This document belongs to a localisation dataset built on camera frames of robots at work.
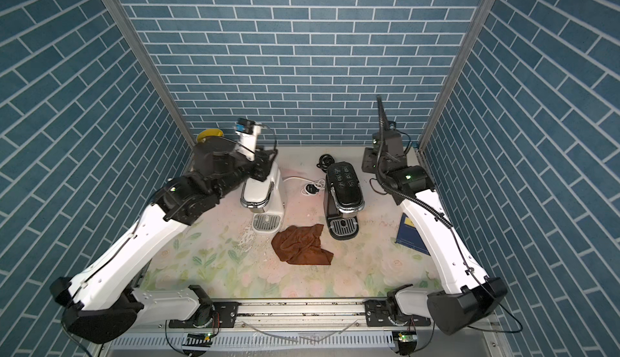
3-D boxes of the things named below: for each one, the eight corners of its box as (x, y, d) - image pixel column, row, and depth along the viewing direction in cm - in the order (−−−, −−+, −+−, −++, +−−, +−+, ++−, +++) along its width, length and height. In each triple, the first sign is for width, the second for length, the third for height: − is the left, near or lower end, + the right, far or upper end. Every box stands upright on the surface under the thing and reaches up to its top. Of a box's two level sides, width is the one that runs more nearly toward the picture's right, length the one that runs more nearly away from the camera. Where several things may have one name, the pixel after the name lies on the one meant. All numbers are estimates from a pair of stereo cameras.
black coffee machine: (330, 241, 91) (333, 209, 73) (322, 197, 104) (323, 161, 86) (358, 237, 93) (368, 205, 74) (347, 194, 105) (352, 158, 87)
